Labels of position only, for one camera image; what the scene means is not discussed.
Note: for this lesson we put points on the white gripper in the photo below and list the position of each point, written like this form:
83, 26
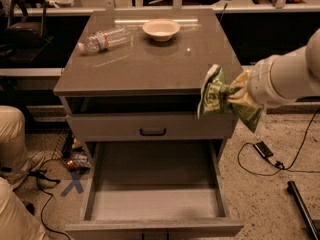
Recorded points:
258, 84

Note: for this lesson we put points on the closed grey top drawer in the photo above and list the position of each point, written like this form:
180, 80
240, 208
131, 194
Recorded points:
150, 126

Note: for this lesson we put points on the black chair in background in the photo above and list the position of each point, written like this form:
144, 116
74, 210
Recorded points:
24, 39

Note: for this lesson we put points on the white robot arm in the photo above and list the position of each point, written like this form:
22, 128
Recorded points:
281, 79

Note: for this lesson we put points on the open grey middle drawer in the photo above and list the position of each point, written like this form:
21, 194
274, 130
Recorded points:
154, 190

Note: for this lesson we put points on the person's beige trouser leg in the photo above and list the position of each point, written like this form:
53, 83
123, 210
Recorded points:
13, 150

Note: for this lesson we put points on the grey drawer cabinet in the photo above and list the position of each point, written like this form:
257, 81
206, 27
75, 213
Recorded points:
147, 76

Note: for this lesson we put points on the person's beige trouser knee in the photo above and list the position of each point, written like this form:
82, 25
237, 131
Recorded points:
16, 222

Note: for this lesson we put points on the black rod on floor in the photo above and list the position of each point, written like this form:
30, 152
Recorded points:
313, 226

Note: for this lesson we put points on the clear plastic water bottle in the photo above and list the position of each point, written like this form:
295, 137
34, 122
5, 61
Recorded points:
104, 39

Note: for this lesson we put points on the green jalapeno chip bag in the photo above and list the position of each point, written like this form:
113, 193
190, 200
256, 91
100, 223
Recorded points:
214, 99

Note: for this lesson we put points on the white paper bowl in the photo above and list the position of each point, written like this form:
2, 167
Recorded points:
161, 30

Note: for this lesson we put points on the snack items under cabinet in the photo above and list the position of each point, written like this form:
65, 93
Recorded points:
74, 155

